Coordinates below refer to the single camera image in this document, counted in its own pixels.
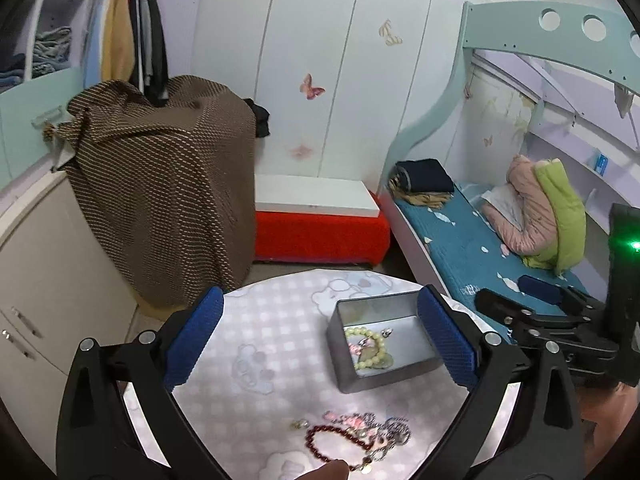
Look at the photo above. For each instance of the beige cabinet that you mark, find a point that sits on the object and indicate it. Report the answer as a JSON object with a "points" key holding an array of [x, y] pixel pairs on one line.
{"points": [[45, 280]]}

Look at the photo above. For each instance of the white wardrobe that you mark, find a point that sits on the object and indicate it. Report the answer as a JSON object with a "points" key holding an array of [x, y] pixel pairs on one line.
{"points": [[325, 60]]}

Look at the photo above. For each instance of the small blue box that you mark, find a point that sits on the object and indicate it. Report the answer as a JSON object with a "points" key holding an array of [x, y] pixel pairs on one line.
{"points": [[600, 162]]}

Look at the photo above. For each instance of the white board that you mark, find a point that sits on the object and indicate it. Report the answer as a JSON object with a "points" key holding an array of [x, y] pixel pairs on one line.
{"points": [[315, 200]]}

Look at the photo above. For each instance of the folded dark navy garment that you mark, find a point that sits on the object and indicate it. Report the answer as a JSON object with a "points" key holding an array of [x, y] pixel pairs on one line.
{"points": [[425, 175]]}

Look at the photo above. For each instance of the teal drawer front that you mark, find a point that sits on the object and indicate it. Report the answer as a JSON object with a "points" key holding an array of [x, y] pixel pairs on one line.
{"points": [[35, 115]]}

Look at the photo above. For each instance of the hanging yellow garment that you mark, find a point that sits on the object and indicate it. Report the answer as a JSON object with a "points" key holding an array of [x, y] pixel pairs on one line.
{"points": [[119, 35]]}

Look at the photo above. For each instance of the person's left hand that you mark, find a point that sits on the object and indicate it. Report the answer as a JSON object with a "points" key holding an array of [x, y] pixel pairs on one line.
{"points": [[327, 471]]}

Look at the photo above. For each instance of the folded tan garment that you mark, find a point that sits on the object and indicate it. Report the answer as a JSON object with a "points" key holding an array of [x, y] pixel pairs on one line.
{"points": [[422, 199]]}

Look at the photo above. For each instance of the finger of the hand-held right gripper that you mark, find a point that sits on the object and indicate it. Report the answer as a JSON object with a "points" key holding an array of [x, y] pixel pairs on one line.
{"points": [[540, 287], [500, 305]]}

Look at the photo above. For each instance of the black cloth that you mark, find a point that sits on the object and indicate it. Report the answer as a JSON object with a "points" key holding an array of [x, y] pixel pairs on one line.
{"points": [[260, 119]]}

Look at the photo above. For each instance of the person's right forearm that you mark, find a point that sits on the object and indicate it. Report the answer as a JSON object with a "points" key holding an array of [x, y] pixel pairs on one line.
{"points": [[612, 420]]}

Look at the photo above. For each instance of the hanging dark garments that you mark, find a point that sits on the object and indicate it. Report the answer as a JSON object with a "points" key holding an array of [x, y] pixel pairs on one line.
{"points": [[150, 45]]}

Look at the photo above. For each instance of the teal bunk bed frame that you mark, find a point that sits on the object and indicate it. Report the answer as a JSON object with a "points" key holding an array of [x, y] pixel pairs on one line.
{"points": [[500, 35]]}

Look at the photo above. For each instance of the hanging light blue garment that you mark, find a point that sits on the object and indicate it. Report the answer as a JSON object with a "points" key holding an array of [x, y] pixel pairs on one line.
{"points": [[97, 30]]}

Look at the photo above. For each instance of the blue cloud print mattress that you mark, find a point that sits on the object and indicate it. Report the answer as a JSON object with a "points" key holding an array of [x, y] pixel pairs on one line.
{"points": [[460, 240]]}

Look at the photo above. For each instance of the red ottoman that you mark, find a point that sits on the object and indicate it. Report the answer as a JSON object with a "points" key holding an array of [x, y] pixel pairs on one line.
{"points": [[320, 237]]}

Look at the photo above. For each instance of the cream butterfly sticker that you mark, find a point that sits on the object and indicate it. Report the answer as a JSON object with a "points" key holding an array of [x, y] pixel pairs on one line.
{"points": [[390, 32]]}

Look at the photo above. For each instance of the brown patterned blanket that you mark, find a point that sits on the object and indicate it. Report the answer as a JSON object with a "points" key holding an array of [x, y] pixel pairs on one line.
{"points": [[165, 195]]}

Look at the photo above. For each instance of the pink butterfly sticker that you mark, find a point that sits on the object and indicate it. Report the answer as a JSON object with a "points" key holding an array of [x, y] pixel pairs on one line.
{"points": [[311, 87]]}

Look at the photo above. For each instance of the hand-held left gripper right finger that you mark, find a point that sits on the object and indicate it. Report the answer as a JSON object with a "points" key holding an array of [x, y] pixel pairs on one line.
{"points": [[445, 340]]}

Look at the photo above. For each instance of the grey metal tin box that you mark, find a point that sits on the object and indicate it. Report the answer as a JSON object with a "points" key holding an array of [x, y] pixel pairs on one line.
{"points": [[360, 370]]}

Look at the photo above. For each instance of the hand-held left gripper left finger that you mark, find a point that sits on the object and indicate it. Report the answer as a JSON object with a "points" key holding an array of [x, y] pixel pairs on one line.
{"points": [[197, 340]]}

